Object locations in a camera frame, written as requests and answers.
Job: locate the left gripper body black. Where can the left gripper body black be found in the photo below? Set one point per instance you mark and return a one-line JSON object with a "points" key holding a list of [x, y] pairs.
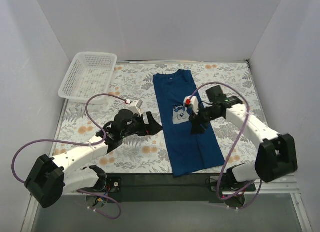
{"points": [[145, 123]]}

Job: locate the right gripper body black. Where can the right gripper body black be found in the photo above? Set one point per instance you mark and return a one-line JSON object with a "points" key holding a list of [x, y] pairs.
{"points": [[198, 119]]}

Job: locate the blue t shirt cartoon print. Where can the blue t shirt cartoon print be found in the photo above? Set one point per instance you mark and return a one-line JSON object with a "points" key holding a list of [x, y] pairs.
{"points": [[187, 152]]}

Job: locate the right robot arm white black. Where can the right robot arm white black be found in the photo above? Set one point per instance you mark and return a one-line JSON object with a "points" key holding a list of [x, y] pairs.
{"points": [[276, 153]]}

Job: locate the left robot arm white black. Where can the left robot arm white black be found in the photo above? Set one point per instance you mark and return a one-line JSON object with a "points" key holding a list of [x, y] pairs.
{"points": [[52, 177]]}

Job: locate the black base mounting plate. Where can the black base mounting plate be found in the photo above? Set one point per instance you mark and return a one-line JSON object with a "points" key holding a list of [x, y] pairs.
{"points": [[161, 187]]}

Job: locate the white plastic perforated basket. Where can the white plastic perforated basket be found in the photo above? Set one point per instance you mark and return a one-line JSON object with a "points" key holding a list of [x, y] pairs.
{"points": [[89, 73]]}

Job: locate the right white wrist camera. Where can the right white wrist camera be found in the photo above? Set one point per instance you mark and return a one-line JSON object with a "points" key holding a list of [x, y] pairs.
{"points": [[192, 102]]}

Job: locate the aluminium frame rail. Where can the aluminium frame rail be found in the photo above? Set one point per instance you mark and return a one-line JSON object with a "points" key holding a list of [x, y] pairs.
{"points": [[287, 184]]}

